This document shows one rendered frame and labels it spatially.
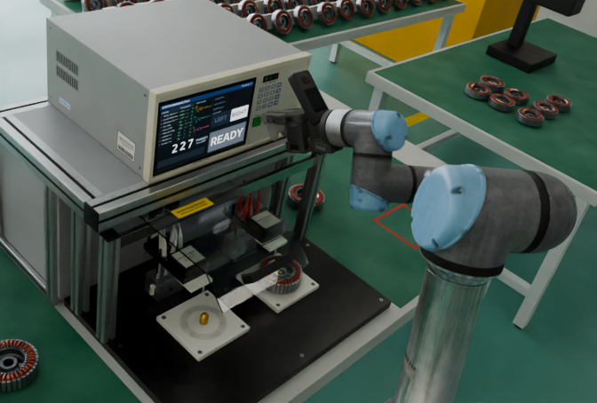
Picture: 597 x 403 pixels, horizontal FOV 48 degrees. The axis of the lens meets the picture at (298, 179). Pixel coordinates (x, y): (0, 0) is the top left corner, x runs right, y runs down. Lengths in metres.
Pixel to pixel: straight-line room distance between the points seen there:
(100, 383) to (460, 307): 0.81
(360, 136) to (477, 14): 3.66
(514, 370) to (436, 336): 1.94
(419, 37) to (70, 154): 3.95
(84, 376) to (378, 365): 1.43
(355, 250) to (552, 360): 1.35
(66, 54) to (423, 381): 0.99
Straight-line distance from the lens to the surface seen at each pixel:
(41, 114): 1.61
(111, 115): 1.44
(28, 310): 1.65
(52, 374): 1.52
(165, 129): 1.34
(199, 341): 1.54
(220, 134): 1.46
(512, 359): 2.96
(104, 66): 1.42
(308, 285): 1.72
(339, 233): 1.97
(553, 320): 3.25
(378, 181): 1.27
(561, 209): 0.96
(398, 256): 1.95
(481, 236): 0.90
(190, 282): 1.52
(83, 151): 1.48
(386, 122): 1.25
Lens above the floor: 1.91
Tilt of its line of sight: 33 degrees down
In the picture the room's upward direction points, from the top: 13 degrees clockwise
